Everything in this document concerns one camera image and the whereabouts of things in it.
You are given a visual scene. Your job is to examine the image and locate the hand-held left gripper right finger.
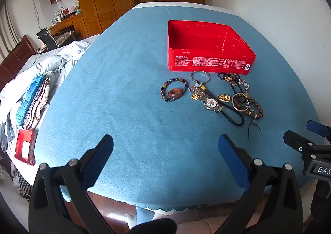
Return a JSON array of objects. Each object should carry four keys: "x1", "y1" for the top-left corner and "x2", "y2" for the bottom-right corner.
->
[{"x1": 215, "y1": 134, "x2": 303, "y2": 234}]

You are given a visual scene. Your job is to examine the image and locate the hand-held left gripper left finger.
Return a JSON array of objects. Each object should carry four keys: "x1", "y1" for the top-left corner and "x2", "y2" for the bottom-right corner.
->
[{"x1": 28, "y1": 134, "x2": 117, "y2": 234}]

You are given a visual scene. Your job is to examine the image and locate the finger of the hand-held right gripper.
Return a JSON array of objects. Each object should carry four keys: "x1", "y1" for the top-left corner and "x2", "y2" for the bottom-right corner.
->
[
  {"x1": 307, "y1": 120, "x2": 331, "y2": 137},
  {"x1": 284, "y1": 131, "x2": 314, "y2": 155}
]

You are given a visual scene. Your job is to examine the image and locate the brown bead bracelet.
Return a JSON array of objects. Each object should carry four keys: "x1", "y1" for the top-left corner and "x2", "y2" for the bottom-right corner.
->
[{"x1": 233, "y1": 93, "x2": 265, "y2": 139}]

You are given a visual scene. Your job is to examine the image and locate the black cord necklace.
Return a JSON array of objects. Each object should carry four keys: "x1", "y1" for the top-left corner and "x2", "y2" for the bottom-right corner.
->
[{"x1": 193, "y1": 83, "x2": 245, "y2": 127}]

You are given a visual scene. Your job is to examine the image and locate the clear acrylic bangle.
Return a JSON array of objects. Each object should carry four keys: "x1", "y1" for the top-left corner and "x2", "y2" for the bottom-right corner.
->
[{"x1": 231, "y1": 93, "x2": 252, "y2": 112}]

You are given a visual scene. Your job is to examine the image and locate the dark bead necklace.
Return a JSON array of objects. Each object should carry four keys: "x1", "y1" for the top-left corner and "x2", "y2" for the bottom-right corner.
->
[{"x1": 217, "y1": 72, "x2": 241, "y2": 90}]

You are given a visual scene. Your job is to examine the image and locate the red tin box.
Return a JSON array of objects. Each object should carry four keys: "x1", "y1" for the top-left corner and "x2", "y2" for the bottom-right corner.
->
[{"x1": 167, "y1": 20, "x2": 257, "y2": 75}]

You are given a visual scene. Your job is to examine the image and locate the person's right forearm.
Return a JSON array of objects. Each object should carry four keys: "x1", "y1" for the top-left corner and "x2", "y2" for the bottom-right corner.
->
[{"x1": 310, "y1": 180, "x2": 331, "y2": 227}]

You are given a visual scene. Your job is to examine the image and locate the silver wristwatch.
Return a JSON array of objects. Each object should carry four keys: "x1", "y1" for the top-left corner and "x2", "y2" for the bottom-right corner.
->
[{"x1": 200, "y1": 96, "x2": 225, "y2": 113}]

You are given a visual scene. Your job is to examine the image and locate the person's beige trousers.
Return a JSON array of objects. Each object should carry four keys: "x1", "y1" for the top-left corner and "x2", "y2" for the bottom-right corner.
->
[{"x1": 152, "y1": 204, "x2": 271, "y2": 234}]

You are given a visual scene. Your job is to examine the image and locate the silver filigree pendant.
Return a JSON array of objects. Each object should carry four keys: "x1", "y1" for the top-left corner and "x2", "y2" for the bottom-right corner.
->
[{"x1": 236, "y1": 79, "x2": 251, "y2": 93}]

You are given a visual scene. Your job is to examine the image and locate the dark patterned bag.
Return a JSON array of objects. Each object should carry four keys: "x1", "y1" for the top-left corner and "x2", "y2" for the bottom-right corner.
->
[{"x1": 12, "y1": 169, "x2": 35, "y2": 200}]

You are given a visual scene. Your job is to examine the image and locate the dark cloth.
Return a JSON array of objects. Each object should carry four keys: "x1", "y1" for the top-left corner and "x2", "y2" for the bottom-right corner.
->
[{"x1": 128, "y1": 218, "x2": 178, "y2": 234}]

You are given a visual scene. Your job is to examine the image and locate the beige folded cloth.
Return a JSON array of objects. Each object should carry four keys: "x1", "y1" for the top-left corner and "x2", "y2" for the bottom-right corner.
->
[{"x1": 23, "y1": 78, "x2": 51, "y2": 131}]

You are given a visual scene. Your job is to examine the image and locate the teal folded cloth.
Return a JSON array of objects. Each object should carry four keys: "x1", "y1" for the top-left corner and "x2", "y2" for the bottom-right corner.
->
[{"x1": 16, "y1": 75, "x2": 45, "y2": 128}]

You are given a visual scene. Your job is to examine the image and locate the thin silver bangle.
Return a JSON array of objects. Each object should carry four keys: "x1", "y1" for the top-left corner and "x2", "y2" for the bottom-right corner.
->
[{"x1": 191, "y1": 71, "x2": 210, "y2": 85}]

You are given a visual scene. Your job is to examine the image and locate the white bedding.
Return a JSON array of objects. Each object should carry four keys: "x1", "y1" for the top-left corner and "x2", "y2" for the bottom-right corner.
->
[{"x1": 0, "y1": 40, "x2": 91, "y2": 147}]

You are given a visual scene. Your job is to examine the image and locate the dark wooden headboard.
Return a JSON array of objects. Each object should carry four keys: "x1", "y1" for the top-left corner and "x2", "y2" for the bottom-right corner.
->
[{"x1": 0, "y1": 35, "x2": 37, "y2": 90}]

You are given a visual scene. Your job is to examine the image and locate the black office chair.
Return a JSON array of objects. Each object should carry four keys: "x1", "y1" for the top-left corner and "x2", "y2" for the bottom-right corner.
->
[{"x1": 36, "y1": 27, "x2": 75, "y2": 51}]

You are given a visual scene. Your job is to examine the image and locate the wooden desk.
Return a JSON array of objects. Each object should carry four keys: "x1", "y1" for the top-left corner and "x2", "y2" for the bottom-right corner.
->
[{"x1": 49, "y1": 13, "x2": 90, "y2": 39}]

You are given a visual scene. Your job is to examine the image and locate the striped curtain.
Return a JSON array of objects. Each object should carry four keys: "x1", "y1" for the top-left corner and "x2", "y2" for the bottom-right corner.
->
[{"x1": 0, "y1": 4, "x2": 21, "y2": 61}]

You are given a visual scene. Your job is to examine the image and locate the multicolour bead bracelet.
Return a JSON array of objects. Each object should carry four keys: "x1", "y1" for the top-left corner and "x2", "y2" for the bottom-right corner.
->
[{"x1": 160, "y1": 77, "x2": 188, "y2": 103}]

